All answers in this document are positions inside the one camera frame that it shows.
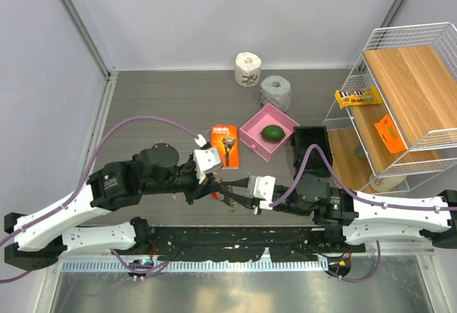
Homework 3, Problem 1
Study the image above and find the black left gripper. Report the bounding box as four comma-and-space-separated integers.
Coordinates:
142, 161, 223, 205

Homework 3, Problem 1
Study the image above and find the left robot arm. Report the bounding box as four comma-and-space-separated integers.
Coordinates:
4, 143, 223, 271

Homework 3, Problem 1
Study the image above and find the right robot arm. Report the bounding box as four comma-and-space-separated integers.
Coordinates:
219, 174, 456, 252

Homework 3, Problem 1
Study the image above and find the orange Gillette razor box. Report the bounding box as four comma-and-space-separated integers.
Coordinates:
211, 124, 240, 169

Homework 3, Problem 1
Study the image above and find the pink open box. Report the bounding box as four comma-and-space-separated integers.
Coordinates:
239, 104, 299, 162

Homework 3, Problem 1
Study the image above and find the green lime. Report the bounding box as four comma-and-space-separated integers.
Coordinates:
260, 124, 286, 143

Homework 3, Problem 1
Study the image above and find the black plastic tray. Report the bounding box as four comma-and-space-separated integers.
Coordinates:
290, 125, 334, 179

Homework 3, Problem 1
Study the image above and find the grey wrapped paper roll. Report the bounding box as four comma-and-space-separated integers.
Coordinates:
260, 75, 291, 113

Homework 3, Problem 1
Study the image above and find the white toilet paper roll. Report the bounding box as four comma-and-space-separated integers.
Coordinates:
234, 52, 261, 88

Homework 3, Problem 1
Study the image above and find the orange Reese's packet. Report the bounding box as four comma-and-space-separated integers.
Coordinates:
374, 114, 406, 154

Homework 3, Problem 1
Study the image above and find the yellow M&M candy bag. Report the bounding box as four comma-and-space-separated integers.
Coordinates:
335, 86, 383, 109

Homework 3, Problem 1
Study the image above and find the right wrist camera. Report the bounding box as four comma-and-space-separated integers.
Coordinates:
248, 176, 276, 210

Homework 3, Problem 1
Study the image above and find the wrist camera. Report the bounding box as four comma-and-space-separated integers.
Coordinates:
248, 176, 276, 210
193, 147, 223, 184

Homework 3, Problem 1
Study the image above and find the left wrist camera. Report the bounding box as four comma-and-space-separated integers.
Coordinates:
193, 147, 223, 184

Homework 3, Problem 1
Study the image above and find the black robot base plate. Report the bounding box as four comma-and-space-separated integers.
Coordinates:
111, 225, 366, 262

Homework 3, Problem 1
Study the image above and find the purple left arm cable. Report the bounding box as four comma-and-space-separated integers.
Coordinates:
0, 115, 210, 284

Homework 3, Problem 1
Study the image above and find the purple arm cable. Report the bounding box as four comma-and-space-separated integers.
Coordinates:
267, 144, 457, 282
0, 115, 210, 284

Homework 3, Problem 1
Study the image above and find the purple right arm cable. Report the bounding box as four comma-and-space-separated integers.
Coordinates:
267, 144, 457, 282

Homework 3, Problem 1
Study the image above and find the white cable duct strip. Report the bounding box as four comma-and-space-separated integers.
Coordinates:
61, 257, 328, 273

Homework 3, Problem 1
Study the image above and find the white wire wooden shelf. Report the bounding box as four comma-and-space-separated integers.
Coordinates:
323, 22, 456, 196

